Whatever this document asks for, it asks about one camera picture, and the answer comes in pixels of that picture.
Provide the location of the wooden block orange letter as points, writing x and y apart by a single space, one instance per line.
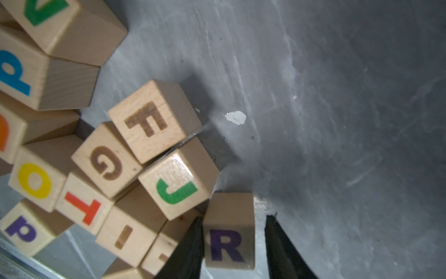
22 125

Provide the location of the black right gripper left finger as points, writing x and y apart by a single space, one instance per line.
186 260

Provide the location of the wooden block brown F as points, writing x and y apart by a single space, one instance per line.
154 118

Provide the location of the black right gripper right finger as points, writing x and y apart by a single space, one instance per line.
284 261

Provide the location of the wooden block green J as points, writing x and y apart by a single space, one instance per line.
182 179

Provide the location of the wooden block yellow O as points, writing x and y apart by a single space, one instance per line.
41 170

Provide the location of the wooden block red T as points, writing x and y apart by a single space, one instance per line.
84 203

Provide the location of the wooden block brown G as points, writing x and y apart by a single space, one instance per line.
107 160

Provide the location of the wooden block purple P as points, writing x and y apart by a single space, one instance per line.
31 228

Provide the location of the wooden block purple R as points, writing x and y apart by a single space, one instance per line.
229 231

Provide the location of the wooden block blue P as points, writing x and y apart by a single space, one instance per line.
40 81

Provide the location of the wooden block green V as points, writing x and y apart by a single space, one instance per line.
81 31

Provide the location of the wooden block brown I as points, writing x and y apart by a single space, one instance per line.
132 226

